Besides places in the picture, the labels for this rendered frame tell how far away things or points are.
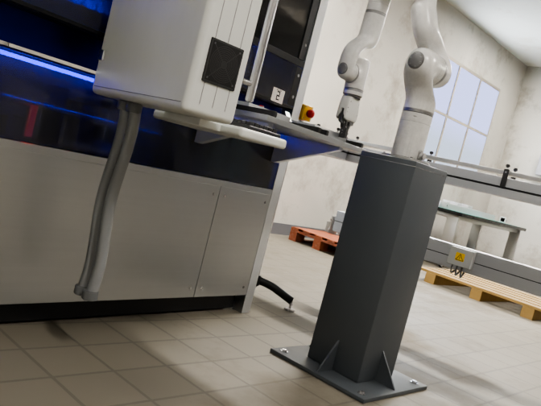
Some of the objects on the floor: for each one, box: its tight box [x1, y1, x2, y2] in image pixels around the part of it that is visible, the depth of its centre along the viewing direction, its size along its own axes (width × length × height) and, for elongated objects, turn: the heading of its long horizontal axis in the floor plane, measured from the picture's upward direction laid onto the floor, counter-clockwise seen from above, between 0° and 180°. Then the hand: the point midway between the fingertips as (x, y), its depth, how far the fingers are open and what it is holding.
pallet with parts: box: [288, 216, 340, 252], centre depth 631 cm, size 116×82×33 cm
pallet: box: [421, 267, 541, 321], centre depth 556 cm, size 126×87×12 cm
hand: (343, 133), depth 254 cm, fingers closed, pressing on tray
